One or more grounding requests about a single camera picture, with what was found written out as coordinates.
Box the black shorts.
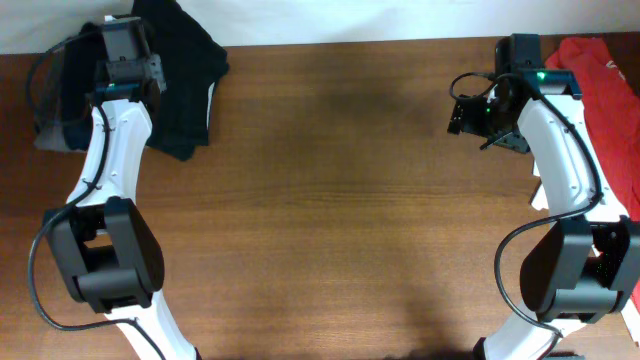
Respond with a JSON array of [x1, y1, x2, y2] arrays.
[[81, 0, 229, 161]]

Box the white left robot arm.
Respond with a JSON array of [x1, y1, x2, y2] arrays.
[[34, 15, 200, 359]]

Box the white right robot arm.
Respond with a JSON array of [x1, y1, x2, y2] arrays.
[[448, 34, 639, 360]]

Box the red t-shirt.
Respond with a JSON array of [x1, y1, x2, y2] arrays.
[[543, 36, 640, 311]]

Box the folded navy blue garment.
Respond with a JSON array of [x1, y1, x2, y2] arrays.
[[60, 34, 106, 151]]

